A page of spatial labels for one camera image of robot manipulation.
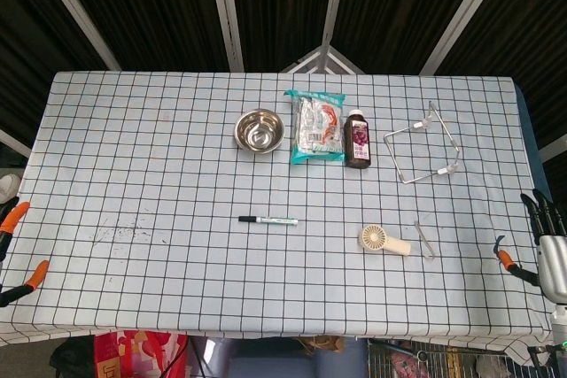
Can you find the black bag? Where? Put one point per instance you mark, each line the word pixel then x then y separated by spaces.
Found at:
pixel 73 358

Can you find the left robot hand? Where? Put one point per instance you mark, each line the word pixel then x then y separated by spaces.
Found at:
pixel 17 214

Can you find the stainless steel bowl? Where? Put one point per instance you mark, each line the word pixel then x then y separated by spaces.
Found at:
pixel 259 130

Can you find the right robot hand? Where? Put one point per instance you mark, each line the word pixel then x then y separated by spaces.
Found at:
pixel 553 263

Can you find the white shoe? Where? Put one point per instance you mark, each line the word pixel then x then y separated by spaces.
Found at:
pixel 9 187

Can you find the checkered tablecloth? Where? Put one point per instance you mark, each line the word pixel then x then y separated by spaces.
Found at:
pixel 133 152

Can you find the dark blue undercloth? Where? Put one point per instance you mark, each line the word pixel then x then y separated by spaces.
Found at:
pixel 529 130

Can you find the red shopping bag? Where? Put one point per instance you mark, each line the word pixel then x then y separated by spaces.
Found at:
pixel 133 356

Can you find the white triangular frame foot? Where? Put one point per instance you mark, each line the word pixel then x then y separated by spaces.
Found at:
pixel 305 63

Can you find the green white marker body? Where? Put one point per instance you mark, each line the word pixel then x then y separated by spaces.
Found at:
pixel 277 220

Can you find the clear plastic strip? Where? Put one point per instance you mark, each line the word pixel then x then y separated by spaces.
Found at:
pixel 426 243

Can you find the small dark blue scrap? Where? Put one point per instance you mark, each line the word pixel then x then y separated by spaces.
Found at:
pixel 497 245

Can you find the black marker cap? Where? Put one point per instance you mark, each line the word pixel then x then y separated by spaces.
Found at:
pixel 247 219

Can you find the teal snack packet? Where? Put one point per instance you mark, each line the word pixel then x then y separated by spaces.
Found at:
pixel 316 130

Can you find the white floor frame bar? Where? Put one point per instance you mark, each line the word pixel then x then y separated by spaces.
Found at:
pixel 13 144
pixel 553 148

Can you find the beige handheld fan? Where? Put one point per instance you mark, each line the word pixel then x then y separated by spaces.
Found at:
pixel 374 236

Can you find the blue grey robot torso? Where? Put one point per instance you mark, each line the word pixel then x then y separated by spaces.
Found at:
pixel 274 367

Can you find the dark juice bottle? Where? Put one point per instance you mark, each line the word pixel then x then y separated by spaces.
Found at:
pixel 358 143

